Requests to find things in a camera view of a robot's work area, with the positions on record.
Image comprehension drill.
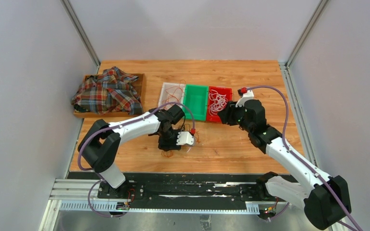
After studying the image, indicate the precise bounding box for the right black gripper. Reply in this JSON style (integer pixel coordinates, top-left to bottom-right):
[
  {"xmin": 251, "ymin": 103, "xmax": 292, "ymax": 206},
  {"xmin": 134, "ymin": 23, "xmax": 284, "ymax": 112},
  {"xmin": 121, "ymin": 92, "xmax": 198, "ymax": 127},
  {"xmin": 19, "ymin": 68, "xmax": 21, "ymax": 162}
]
[{"xmin": 218, "ymin": 100, "xmax": 253, "ymax": 133}]

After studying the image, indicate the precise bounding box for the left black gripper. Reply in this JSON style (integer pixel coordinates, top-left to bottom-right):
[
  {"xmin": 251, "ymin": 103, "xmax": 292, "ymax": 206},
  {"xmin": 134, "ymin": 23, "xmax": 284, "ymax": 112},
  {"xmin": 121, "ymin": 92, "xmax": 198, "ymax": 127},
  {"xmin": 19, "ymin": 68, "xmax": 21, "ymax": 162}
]
[{"xmin": 159, "ymin": 128, "xmax": 184, "ymax": 152}]

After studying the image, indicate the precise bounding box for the white cable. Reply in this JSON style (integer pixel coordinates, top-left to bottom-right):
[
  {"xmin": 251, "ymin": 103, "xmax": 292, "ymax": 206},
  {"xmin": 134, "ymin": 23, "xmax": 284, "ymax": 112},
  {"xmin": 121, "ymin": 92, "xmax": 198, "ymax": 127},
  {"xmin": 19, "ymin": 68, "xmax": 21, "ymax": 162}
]
[{"xmin": 208, "ymin": 89, "xmax": 230, "ymax": 116}]

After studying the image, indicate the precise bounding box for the cable bundle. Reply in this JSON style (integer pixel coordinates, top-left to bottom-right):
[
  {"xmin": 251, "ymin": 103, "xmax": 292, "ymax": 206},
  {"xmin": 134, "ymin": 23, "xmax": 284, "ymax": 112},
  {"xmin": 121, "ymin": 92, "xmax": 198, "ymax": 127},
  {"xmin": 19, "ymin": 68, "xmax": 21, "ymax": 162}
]
[{"xmin": 178, "ymin": 122, "xmax": 201, "ymax": 147}]

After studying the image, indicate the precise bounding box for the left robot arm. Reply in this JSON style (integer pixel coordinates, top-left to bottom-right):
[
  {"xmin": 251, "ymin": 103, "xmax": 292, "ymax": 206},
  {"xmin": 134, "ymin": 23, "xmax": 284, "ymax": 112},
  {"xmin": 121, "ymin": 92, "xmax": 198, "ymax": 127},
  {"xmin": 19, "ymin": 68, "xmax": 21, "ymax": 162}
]
[{"xmin": 78, "ymin": 105, "xmax": 195, "ymax": 199}]

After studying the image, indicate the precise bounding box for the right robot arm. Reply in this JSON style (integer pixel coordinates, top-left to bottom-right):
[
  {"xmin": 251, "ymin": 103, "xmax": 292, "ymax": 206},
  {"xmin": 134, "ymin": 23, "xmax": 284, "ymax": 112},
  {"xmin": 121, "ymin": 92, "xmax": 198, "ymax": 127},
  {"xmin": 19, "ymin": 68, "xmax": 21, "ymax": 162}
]
[{"xmin": 218, "ymin": 100, "xmax": 351, "ymax": 230}]

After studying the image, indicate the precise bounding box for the red plastic bin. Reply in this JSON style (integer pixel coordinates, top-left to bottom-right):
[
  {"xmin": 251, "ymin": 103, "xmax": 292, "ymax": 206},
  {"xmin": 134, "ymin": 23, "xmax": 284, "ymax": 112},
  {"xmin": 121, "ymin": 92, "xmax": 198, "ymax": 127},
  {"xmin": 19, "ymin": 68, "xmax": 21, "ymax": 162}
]
[{"xmin": 206, "ymin": 86, "xmax": 232, "ymax": 123}]

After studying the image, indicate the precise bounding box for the green plastic bin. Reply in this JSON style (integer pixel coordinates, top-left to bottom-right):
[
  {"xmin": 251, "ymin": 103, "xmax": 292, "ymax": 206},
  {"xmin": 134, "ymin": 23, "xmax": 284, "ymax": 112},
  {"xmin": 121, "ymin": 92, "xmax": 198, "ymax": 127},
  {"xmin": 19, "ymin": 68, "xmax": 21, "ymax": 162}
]
[{"xmin": 183, "ymin": 84, "xmax": 209, "ymax": 121}]

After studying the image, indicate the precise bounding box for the white plastic bin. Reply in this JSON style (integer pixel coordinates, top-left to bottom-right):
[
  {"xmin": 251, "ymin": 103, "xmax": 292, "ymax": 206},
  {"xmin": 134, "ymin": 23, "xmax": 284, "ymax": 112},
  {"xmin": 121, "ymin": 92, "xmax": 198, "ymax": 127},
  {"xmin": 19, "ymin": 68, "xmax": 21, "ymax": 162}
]
[{"xmin": 158, "ymin": 81, "xmax": 186, "ymax": 106}]

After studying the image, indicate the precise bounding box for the wooden tray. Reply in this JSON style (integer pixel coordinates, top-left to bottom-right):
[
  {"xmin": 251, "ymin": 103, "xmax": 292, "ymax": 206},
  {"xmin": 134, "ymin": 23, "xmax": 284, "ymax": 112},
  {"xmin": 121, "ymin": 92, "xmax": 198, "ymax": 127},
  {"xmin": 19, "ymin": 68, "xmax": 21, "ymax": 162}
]
[{"xmin": 73, "ymin": 73, "xmax": 146, "ymax": 118}]

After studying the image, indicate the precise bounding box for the plaid flannel shirt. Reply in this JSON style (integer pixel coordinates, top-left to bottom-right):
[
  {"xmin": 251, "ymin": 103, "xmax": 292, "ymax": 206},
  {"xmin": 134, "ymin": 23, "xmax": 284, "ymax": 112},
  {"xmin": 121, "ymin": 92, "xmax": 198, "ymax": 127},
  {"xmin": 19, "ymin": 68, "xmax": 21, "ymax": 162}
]
[{"xmin": 71, "ymin": 66, "xmax": 143, "ymax": 115}]

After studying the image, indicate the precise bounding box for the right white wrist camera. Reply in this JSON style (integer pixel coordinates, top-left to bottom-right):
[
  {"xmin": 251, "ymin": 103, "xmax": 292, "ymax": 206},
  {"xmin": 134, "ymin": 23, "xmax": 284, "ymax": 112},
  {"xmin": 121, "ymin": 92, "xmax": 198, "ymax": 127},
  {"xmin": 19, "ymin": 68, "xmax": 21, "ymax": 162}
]
[{"xmin": 235, "ymin": 88, "xmax": 254, "ymax": 107}]

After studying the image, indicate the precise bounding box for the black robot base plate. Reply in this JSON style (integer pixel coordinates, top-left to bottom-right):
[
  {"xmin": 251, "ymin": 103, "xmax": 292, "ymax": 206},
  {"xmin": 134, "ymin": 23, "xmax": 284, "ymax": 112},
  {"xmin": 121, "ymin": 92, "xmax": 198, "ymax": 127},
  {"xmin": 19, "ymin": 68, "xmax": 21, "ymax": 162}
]
[{"xmin": 67, "ymin": 172, "xmax": 292, "ymax": 214}]

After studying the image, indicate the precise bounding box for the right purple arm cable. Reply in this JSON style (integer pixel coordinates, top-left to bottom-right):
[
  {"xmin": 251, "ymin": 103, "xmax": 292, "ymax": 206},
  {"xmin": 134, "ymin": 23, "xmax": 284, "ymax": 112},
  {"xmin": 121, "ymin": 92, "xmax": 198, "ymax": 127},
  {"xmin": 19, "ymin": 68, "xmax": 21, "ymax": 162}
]
[{"xmin": 238, "ymin": 85, "xmax": 364, "ymax": 231}]

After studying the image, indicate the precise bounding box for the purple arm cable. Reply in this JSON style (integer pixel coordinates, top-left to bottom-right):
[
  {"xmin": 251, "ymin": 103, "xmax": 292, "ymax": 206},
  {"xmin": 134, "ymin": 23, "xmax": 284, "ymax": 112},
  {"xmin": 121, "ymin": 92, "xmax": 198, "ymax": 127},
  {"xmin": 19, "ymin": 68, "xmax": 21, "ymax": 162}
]
[
  {"xmin": 77, "ymin": 102, "xmax": 196, "ymax": 218},
  {"xmin": 238, "ymin": 85, "xmax": 364, "ymax": 231}
]

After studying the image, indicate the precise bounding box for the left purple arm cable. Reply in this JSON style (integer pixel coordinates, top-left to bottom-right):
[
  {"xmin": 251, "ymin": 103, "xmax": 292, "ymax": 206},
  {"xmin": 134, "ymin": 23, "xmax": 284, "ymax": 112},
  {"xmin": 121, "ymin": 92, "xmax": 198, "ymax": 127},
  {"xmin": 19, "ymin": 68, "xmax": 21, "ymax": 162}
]
[{"xmin": 77, "ymin": 102, "xmax": 196, "ymax": 218}]

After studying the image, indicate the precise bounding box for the aluminium frame rail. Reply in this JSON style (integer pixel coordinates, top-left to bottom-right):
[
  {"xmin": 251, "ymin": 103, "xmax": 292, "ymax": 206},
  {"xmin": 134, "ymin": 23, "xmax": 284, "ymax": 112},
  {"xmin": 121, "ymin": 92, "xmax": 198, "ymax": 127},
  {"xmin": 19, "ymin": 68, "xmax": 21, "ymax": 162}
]
[{"xmin": 38, "ymin": 178, "xmax": 348, "ymax": 231}]

